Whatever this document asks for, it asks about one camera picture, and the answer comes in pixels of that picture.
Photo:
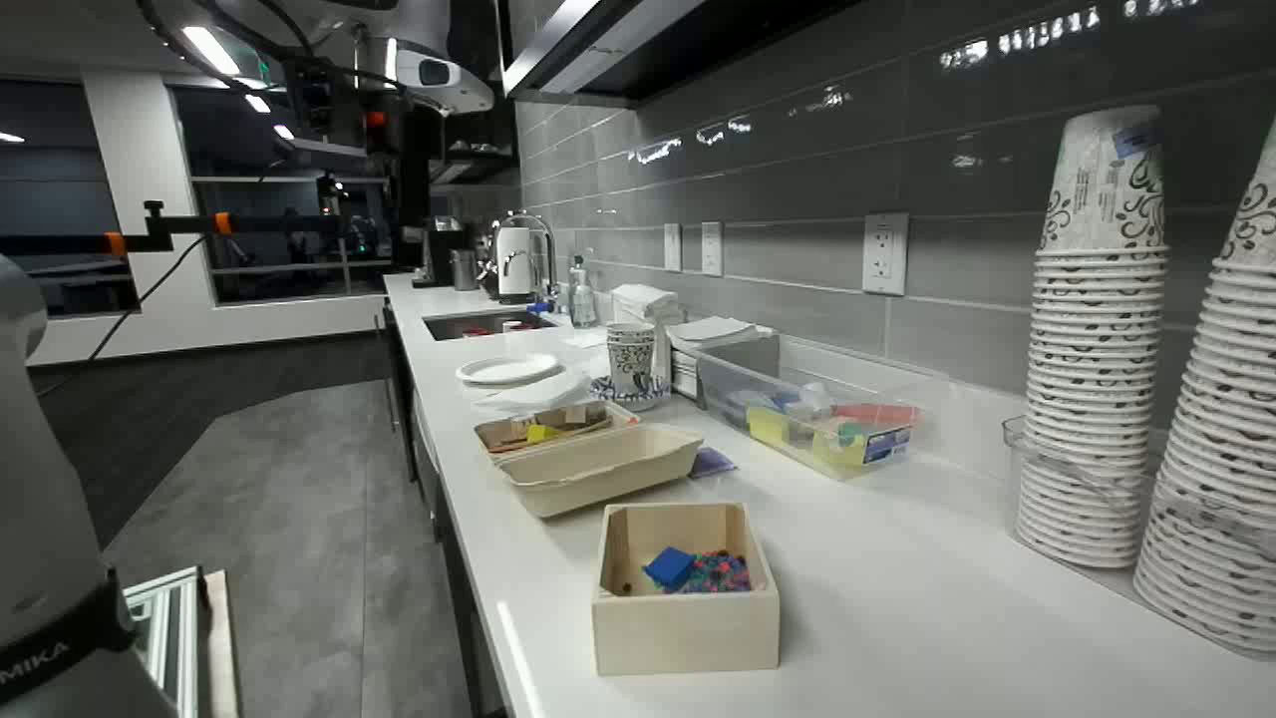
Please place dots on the orange sachet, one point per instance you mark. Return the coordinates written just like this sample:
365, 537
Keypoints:
878, 413

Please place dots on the clear soap bottle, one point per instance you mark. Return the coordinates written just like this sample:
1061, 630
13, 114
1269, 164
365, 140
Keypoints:
582, 299

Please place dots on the white wall power outlet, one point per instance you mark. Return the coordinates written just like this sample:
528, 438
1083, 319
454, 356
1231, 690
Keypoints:
710, 249
882, 252

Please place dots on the black inset sink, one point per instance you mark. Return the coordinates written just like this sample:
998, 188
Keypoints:
482, 324

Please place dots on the small coloured toy pile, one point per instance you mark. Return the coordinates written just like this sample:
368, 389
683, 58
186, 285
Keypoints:
722, 571

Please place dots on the plain white plate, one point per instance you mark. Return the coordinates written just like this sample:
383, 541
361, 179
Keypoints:
508, 370

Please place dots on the black stand with orange clamps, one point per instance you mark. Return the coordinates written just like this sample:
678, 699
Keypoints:
154, 228

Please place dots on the blue purple packet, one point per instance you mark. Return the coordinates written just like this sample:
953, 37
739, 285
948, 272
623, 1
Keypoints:
710, 465

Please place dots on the steel range hood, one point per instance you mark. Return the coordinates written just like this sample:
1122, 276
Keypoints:
599, 42

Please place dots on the metal framed panel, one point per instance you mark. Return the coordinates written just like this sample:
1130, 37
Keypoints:
166, 639

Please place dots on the white wall switch plate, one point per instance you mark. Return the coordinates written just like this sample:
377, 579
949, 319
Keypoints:
671, 247

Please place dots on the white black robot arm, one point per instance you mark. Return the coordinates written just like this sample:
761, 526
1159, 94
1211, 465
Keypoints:
45, 534

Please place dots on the yellow toy food piece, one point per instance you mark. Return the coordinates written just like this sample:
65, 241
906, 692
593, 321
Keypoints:
538, 432

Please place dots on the patterned paper cup stack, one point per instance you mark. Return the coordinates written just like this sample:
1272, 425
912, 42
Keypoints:
1098, 372
1221, 506

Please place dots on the tray of condiment packets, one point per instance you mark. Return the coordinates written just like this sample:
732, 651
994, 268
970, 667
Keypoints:
599, 471

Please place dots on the clear plastic sachet bin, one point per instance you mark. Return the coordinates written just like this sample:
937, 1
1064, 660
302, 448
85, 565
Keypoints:
812, 425

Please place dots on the blue toy block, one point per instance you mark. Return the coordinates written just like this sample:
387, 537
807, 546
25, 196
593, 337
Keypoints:
668, 569

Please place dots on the folded paper towel stack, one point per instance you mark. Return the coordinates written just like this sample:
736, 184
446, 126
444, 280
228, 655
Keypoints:
640, 305

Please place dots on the silver electric kettle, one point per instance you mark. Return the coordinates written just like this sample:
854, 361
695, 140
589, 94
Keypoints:
510, 261

